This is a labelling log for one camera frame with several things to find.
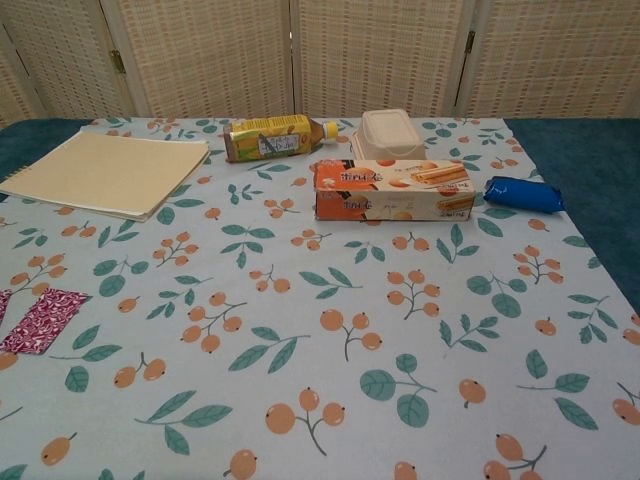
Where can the orange egg roll box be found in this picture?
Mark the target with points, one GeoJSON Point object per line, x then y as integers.
{"type": "Point", "coordinates": [390, 192]}

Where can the floral print tablecloth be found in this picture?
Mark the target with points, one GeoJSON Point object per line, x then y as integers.
{"type": "Point", "coordinates": [320, 325]}

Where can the yellow-label tea bottle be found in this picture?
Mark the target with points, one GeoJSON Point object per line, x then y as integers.
{"type": "Point", "coordinates": [270, 140]}

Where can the beige takeout container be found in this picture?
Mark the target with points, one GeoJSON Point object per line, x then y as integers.
{"type": "Point", "coordinates": [390, 132]}

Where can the woven folding screen panel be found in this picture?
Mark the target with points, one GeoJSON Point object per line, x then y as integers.
{"type": "Point", "coordinates": [380, 55]}
{"type": "Point", "coordinates": [210, 55]}
{"type": "Point", "coordinates": [555, 55]}
{"type": "Point", "coordinates": [65, 55]}
{"type": "Point", "coordinates": [10, 85]}

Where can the blue snack packet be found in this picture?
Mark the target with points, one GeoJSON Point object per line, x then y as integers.
{"type": "Point", "coordinates": [522, 195]}

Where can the cream spiral notebook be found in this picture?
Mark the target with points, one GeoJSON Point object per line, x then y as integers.
{"type": "Point", "coordinates": [105, 167]}

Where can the brass screen hinge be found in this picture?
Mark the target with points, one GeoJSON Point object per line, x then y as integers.
{"type": "Point", "coordinates": [470, 42]}
{"type": "Point", "coordinates": [116, 61]}

